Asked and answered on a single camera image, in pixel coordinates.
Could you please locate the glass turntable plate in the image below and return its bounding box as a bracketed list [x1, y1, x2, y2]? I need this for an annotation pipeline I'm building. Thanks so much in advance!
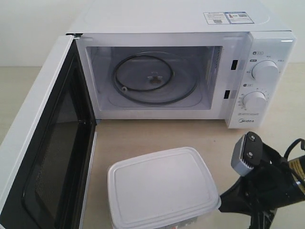
[111, 52, 199, 106]

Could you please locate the upper white control knob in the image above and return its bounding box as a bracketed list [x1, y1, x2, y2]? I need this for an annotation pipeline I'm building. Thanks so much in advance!
[252, 60, 279, 83]

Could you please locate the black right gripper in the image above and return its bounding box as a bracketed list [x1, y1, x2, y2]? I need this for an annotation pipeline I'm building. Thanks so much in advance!
[219, 144, 305, 229]

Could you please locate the warning label sticker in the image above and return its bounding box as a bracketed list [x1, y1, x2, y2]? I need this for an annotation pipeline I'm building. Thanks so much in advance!
[203, 11, 254, 25]

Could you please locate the white microwave door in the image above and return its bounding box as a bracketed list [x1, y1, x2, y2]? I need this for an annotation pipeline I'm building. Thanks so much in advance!
[0, 35, 96, 229]

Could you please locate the lower white timer knob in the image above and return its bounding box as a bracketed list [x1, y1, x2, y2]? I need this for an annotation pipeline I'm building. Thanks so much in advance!
[242, 91, 266, 111]

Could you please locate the white plastic food container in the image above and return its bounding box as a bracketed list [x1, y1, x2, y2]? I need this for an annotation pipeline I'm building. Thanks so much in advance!
[107, 147, 221, 229]

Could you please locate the white microwave oven body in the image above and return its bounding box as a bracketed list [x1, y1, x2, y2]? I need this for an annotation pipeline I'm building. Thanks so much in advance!
[67, 0, 296, 129]

